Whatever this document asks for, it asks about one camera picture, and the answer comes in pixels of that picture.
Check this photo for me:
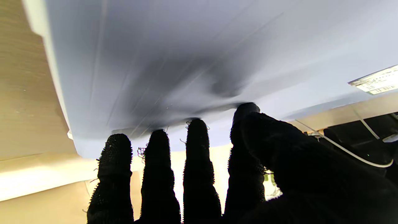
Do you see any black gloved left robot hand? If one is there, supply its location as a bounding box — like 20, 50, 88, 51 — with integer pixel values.
322, 128, 398, 178

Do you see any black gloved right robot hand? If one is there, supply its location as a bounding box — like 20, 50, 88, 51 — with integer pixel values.
86, 102, 398, 224

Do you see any blue plastic file folder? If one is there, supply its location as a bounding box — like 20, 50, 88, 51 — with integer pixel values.
44, 0, 398, 160

